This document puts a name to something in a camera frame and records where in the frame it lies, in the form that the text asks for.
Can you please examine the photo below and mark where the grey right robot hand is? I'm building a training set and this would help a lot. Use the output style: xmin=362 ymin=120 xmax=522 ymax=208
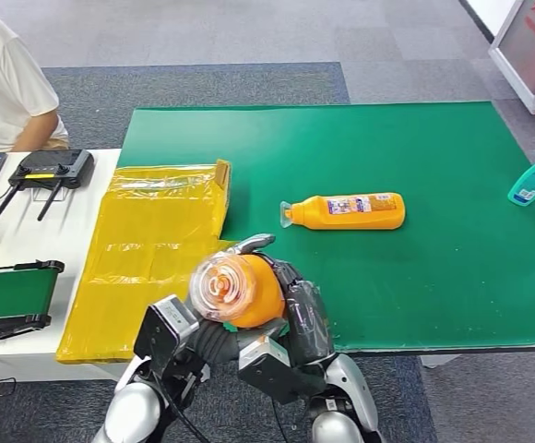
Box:
xmin=267 ymin=253 xmax=336 ymax=369

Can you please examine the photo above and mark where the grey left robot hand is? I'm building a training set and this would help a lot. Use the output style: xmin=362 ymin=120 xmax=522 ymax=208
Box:
xmin=186 ymin=233 xmax=293 ymax=366

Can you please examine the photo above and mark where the orange bottle with clear cap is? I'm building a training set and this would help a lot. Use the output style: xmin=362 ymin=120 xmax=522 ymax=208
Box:
xmin=189 ymin=252 xmax=287 ymax=330
xmin=279 ymin=192 xmax=407 ymax=233

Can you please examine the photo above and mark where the teal plastic bottle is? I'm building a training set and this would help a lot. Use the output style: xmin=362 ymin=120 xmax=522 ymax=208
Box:
xmin=507 ymin=150 xmax=535 ymax=208

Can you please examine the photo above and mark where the yellow taped cardboard sheet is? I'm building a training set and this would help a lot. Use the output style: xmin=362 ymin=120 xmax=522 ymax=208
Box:
xmin=55 ymin=160 xmax=237 ymax=365

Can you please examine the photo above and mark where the green table mat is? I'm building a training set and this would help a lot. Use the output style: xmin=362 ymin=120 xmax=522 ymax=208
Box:
xmin=117 ymin=102 xmax=535 ymax=356

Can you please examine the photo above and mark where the white table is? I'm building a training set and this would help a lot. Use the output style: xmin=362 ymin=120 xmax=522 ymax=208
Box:
xmin=0 ymin=148 xmax=131 ymax=384

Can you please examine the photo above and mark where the small green belt conveyor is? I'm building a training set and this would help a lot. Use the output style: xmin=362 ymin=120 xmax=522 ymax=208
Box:
xmin=0 ymin=259 xmax=66 ymax=342

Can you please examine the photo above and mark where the black remote controller with antennas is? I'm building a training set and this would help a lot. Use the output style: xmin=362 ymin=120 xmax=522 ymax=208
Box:
xmin=0 ymin=148 xmax=96 ymax=223

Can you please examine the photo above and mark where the person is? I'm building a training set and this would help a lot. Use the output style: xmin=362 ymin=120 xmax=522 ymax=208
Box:
xmin=0 ymin=3 xmax=70 ymax=155

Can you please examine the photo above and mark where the white red display stand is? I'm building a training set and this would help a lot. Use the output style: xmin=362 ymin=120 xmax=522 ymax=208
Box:
xmin=487 ymin=0 xmax=535 ymax=116

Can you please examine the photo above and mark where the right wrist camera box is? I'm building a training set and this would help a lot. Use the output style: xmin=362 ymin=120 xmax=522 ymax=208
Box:
xmin=238 ymin=336 xmax=327 ymax=406

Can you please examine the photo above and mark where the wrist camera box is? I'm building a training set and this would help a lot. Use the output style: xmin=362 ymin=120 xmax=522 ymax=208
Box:
xmin=238 ymin=336 xmax=327 ymax=406
xmin=133 ymin=294 xmax=201 ymax=376

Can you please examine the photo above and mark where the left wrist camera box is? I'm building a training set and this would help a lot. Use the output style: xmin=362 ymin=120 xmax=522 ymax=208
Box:
xmin=133 ymin=294 xmax=201 ymax=376

